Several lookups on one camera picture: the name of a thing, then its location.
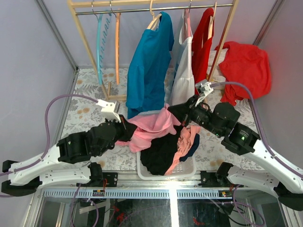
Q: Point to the red cloth pile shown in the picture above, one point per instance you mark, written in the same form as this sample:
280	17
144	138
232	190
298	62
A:
249	65

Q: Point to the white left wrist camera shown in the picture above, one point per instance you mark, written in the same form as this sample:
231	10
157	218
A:
110	110

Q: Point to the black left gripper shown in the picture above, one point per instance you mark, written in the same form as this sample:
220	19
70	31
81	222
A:
128	128

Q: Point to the black garment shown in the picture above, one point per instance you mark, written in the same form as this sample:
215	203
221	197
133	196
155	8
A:
159	156

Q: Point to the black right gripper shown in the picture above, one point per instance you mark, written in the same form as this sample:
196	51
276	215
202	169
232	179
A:
184	111

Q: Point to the light blue hanger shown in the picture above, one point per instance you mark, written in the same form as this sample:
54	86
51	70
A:
104	21

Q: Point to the pink hanger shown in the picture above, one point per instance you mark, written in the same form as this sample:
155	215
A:
187	22

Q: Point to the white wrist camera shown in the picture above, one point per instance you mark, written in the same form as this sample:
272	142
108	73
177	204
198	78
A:
110	110
204	89

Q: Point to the cream wooden hanger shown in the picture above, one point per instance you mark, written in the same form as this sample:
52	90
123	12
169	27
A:
155	18

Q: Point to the wooden hanger right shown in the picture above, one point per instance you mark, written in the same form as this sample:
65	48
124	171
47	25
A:
211	22

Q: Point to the orange hanger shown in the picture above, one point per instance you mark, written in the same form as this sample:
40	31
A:
117	35

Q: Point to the teal t shirt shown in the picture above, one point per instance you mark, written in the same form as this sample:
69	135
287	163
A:
148	68

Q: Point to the peach garment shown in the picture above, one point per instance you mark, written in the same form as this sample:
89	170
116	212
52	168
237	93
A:
184	144

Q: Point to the pink t shirt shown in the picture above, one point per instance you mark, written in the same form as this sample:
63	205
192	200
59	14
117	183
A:
149	127

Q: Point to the red hanging t shirt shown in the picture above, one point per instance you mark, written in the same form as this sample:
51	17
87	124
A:
201	45

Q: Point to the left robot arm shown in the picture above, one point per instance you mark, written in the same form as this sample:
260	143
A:
67	162

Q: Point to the white folded cloth stack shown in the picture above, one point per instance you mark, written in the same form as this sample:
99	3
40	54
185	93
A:
217	75

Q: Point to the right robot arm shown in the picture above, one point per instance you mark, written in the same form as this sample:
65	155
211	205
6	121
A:
239	139

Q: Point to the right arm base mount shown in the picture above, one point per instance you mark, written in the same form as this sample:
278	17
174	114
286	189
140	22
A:
209	180

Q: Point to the white t shirt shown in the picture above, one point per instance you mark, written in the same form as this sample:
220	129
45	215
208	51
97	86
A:
181	85

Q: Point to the floral mat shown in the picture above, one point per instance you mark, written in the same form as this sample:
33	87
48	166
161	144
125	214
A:
84	114

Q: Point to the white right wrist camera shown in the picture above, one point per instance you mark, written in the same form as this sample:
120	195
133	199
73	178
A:
204	89

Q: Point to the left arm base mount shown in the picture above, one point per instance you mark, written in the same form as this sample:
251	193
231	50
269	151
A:
110	179

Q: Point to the white laundry basket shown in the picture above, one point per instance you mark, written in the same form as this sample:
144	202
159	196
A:
184	169

